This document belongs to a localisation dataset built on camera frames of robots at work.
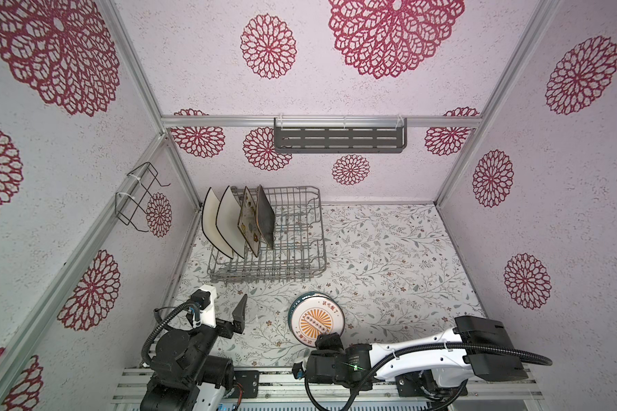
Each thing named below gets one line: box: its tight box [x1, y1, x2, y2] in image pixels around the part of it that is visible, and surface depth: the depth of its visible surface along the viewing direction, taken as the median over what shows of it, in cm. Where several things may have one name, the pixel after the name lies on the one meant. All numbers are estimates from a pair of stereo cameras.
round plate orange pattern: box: [287, 291, 346, 348], surface depth 85 cm
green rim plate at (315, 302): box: [287, 291, 345, 314], surface depth 87 cm
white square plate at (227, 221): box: [215, 185, 246, 259], surface depth 92 cm
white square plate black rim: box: [201, 186, 234, 260], surface depth 92 cm
